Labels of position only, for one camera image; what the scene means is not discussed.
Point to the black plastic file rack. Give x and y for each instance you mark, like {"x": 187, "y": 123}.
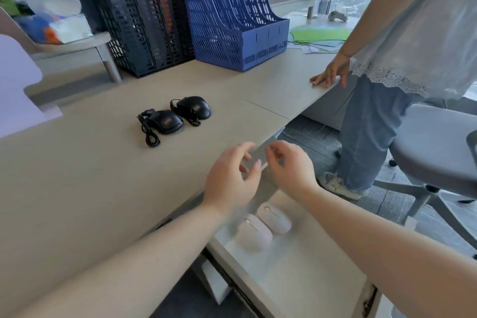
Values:
{"x": 145, "y": 31}

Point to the pale blue paper sheets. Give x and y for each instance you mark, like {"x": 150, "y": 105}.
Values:
{"x": 316, "y": 47}

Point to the grey game controller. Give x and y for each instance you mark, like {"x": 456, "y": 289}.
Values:
{"x": 337, "y": 16}

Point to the person's right hand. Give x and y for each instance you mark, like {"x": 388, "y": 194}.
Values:
{"x": 294, "y": 170}

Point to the person's left hand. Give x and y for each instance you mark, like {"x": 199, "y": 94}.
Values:
{"x": 227, "y": 180}

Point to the person's left forearm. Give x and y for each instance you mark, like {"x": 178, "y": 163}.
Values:
{"x": 141, "y": 269}

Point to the grey drawer with lock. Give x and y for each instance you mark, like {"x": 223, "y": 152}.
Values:
{"x": 309, "y": 280}

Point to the blue orange tissue pack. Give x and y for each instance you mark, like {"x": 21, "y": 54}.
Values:
{"x": 59, "y": 27}

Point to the brown board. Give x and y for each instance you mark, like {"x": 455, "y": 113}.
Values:
{"x": 15, "y": 31}

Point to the lilac paper sheet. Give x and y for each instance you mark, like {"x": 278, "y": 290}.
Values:
{"x": 18, "y": 94}

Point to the grey cup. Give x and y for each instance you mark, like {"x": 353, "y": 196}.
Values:
{"x": 324, "y": 5}

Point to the green paper sheets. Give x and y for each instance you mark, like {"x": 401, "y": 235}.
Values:
{"x": 320, "y": 35}

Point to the blue plastic file rack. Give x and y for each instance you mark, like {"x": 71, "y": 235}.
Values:
{"x": 231, "y": 23}

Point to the grey office chair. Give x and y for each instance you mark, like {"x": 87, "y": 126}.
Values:
{"x": 432, "y": 146}

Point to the wooden desk riser shelf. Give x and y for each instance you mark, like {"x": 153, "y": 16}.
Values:
{"x": 294, "y": 3}
{"x": 82, "y": 45}

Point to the orange folder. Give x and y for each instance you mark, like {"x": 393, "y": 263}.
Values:
{"x": 164, "y": 4}

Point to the person's right forearm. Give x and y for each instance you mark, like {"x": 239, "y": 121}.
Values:
{"x": 391, "y": 254}

